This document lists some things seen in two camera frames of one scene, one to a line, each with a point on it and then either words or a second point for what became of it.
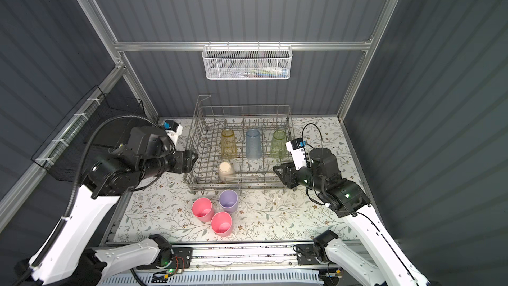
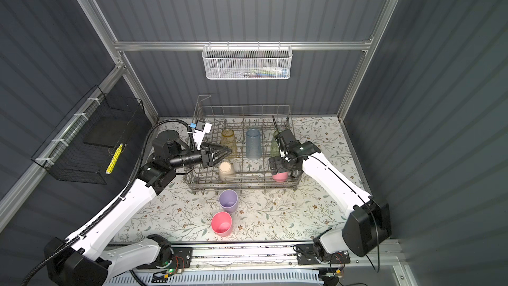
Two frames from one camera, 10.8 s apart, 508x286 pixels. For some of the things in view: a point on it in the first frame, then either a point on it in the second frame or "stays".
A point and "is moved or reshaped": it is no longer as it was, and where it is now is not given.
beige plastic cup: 225,173 stays
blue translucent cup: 253,147 stays
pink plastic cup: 203,209 is moved or reshaped
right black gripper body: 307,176 to 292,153
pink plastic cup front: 221,224 stays
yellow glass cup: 228,143 stays
